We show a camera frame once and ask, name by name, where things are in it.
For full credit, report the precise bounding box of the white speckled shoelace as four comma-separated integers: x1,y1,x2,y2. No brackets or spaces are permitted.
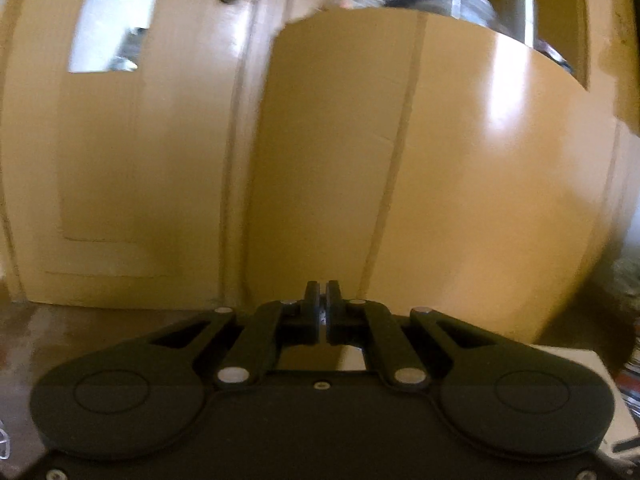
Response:
0,295,331,461

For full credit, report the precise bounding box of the wooden door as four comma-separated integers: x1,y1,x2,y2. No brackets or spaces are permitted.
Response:
0,0,281,308

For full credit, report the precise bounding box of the wooden wardrobe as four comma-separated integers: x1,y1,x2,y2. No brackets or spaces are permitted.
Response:
247,0,640,346

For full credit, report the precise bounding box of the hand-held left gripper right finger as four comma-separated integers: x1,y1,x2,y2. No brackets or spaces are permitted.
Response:
326,280,494,389

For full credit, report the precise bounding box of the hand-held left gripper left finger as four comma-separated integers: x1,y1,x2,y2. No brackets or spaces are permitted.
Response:
147,280,326,389

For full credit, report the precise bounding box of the steel canister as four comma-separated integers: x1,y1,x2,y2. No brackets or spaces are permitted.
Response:
500,0,539,48

